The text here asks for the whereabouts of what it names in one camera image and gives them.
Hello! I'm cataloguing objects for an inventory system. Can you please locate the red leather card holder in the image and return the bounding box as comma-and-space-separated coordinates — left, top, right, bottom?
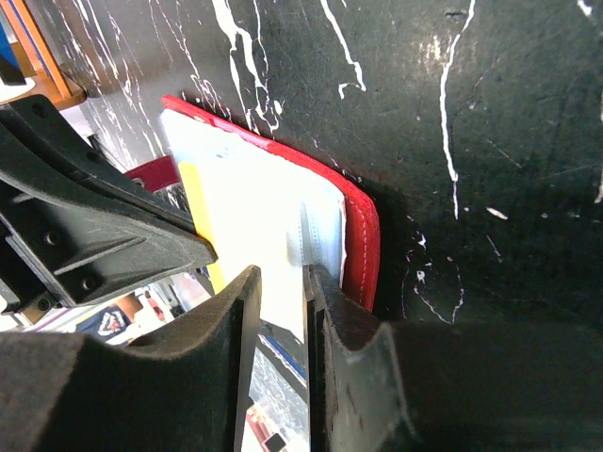
129, 95, 381, 314

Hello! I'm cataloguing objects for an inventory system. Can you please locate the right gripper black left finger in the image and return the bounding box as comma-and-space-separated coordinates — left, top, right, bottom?
1, 266, 262, 451

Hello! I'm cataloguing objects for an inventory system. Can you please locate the orange wooden rack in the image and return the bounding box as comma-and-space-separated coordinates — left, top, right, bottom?
1, 1, 87, 110

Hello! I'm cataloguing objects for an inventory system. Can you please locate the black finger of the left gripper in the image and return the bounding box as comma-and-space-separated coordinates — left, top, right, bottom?
1, 95, 217, 309

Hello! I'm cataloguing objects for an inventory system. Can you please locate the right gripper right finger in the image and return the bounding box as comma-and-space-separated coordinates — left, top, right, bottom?
303, 265, 602, 451

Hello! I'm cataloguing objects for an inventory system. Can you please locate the orange patterned credit card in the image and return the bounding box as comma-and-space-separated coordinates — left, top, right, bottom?
177, 161, 226, 294

